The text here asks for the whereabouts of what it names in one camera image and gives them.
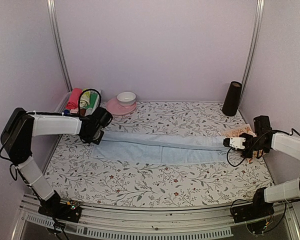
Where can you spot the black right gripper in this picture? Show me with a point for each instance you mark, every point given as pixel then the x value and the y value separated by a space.
pixel 249 155

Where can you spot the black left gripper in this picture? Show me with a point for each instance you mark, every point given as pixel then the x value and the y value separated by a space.
pixel 97 141

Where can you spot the light blue towel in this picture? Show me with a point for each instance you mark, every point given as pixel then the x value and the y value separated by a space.
pixel 159 148

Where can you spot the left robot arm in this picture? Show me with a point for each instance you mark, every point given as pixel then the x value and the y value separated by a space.
pixel 22 127

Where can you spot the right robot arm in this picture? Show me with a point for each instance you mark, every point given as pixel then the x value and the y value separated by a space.
pixel 283 161

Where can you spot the orange patterned towel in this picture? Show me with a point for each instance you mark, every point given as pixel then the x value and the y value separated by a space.
pixel 236 133

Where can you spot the green rolled towel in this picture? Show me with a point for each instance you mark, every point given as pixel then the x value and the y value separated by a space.
pixel 93 103

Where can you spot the pink plate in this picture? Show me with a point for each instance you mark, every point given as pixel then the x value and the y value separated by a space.
pixel 113 106

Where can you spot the yellow-green rolled towel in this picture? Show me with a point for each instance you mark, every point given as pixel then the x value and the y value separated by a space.
pixel 84 99

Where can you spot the pink rolled towel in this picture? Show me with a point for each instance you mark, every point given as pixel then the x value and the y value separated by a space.
pixel 73 99

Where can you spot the white plastic basket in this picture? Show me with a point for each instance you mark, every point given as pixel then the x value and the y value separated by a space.
pixel 61 108

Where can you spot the white bowl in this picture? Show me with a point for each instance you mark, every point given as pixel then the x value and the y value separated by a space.
pixel 126 99

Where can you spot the dark brown cylinder cup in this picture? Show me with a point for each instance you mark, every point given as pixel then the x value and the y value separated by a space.
pixel 232 99

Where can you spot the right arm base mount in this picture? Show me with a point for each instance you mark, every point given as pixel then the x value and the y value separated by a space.
pixel 250 211

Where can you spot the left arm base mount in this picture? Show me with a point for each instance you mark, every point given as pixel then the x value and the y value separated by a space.
pixel 54 208

